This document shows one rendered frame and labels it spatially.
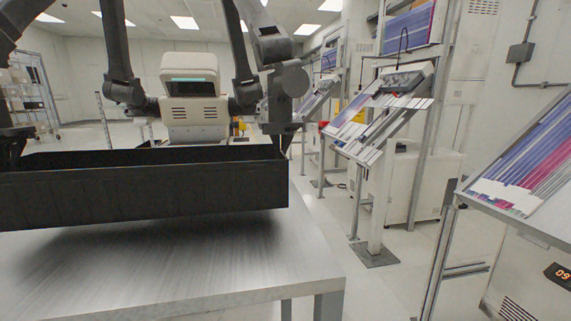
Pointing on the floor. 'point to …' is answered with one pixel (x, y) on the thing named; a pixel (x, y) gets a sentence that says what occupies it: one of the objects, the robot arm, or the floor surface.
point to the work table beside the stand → (171, 267)
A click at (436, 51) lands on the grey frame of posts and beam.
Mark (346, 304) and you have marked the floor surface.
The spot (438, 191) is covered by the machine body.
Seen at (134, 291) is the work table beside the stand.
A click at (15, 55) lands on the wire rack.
